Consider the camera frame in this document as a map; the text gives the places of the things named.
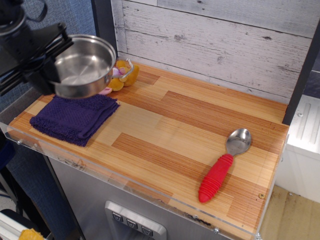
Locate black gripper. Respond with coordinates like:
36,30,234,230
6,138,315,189
0,14,73,96

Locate red-handled metal spoon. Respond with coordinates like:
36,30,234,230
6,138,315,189
198,128,252,203

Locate stainless steel two-handled pan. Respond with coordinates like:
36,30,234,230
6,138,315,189
50,34,134,99

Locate yellow object bottom left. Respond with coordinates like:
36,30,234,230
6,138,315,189
18,228,45,240

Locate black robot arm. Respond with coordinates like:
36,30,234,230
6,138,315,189
0,0,73,96

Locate dark vertical post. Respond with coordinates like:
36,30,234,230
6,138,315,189
91,0,117,52
282,22,320,126

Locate stainless steel cabinet front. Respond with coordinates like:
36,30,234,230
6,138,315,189
49,158,228,240

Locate silver dispenser button panel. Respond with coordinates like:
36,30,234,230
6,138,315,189
104,200,167,240

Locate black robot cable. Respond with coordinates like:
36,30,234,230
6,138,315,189
24,0,48,23

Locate dark right vertical post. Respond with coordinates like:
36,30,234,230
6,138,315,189
282,22,320,126

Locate folded purple cloth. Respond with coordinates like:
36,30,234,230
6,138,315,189
29,94,120,147

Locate yellow plush toy animal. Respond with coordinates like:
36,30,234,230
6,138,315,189
99,59,140,95

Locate dark left vertical post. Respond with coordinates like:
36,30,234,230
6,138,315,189
91,0,117,52

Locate white appliance at right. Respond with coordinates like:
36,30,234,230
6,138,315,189
274,94,320,205

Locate clear acrylic front guard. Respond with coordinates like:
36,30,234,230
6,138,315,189
0,122,260,240

